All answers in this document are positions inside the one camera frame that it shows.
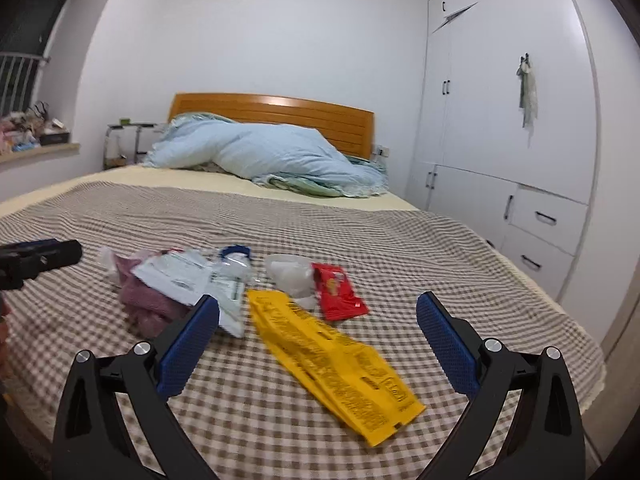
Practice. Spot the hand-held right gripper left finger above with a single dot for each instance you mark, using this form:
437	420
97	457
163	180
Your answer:
190	345

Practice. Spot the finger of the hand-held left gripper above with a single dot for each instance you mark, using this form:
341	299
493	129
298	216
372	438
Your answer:
55	255

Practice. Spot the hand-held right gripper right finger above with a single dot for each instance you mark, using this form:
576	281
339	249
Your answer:
447	345

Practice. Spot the clear plastic wrap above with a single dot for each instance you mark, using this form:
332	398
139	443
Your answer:
110	260

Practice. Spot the knotted purple cloth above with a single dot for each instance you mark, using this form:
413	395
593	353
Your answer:
145	302

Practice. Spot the blue scalloped round lid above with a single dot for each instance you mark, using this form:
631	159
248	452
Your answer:
235	249

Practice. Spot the yellow snack packet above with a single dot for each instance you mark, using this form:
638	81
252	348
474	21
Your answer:
330	360

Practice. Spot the small red snack packet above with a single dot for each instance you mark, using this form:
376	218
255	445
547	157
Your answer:
337	292

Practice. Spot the wooden bed with checkered cover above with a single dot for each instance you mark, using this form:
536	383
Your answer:
400	260

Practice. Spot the beige window sill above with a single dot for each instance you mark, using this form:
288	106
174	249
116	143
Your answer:
55	152

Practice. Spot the blue packet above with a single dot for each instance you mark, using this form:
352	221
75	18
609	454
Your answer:
25	146

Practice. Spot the black box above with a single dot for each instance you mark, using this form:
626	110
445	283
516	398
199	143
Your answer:
55	137

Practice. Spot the white cylinder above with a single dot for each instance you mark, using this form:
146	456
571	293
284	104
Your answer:
118	146

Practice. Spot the pink bag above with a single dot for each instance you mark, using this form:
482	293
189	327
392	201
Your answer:
7	135

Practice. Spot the black metal bedside rack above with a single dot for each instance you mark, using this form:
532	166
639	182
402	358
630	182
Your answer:
136	145

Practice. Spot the black handbag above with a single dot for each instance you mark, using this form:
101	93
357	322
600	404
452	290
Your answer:
39	110

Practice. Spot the green ruffled quilt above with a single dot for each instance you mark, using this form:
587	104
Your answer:
320	187

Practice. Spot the light blue duvet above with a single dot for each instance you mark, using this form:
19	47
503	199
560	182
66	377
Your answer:
280	155

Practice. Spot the white wardrobe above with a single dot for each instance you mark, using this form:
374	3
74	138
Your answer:
490	110

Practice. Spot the dark glass window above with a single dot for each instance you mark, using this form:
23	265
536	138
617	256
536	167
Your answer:
35	15

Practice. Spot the hanging grey cloth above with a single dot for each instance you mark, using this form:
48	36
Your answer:
527	95

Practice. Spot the wall socket with charger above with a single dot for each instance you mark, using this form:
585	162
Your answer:
382	150

